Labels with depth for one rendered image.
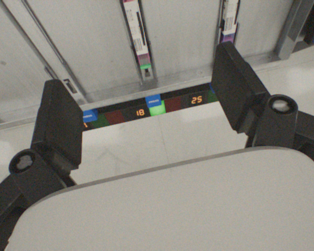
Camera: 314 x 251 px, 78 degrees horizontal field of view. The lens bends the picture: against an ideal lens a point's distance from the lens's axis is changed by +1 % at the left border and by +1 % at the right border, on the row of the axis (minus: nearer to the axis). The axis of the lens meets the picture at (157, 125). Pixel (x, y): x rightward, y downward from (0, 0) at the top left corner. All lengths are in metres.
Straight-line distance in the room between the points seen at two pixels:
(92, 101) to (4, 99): 0.12
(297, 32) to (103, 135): 0.92
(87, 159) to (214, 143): 0.68
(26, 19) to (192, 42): 0.19
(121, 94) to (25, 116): 0.14
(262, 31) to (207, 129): 0.79
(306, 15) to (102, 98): 0.27
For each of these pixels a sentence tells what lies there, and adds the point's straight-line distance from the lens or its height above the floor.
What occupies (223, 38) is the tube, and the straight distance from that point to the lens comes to 0.28.
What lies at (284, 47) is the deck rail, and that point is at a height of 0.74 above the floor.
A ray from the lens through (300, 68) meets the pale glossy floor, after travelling 1.27.
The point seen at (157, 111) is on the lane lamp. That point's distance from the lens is 0.37.
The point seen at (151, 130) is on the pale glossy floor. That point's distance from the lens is 1.03.
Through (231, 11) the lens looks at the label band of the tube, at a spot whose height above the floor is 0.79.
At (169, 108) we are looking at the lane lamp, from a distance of 0.37.
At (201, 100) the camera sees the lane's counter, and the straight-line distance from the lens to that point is 0.37.
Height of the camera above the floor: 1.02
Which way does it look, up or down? 84 degrees down
